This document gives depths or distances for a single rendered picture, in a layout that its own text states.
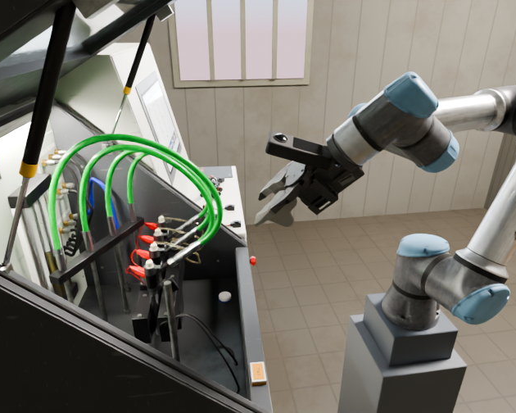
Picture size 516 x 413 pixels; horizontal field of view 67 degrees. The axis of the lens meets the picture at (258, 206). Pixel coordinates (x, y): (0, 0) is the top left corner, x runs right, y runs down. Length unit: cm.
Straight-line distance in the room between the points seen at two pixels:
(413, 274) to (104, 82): 97
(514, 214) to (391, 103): 46
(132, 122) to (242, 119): 200
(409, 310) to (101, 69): 105
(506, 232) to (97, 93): 108
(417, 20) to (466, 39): 47
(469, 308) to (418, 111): 50
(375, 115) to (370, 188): 305
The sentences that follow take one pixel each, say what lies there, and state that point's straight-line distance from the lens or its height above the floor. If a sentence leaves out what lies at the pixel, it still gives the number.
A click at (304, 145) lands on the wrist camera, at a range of 68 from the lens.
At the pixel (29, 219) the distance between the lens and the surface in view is 102.
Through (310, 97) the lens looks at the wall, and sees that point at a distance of 323.
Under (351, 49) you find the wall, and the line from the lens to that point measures 329.
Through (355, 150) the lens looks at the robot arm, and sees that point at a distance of 65.
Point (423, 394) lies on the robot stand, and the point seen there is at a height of 71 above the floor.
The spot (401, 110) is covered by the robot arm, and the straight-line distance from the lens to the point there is 63.
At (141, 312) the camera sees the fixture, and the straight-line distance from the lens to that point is 104.
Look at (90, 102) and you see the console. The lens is 124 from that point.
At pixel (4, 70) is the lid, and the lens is 74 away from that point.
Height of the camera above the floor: 163
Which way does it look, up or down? 25 degrees down
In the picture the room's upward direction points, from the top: straight up
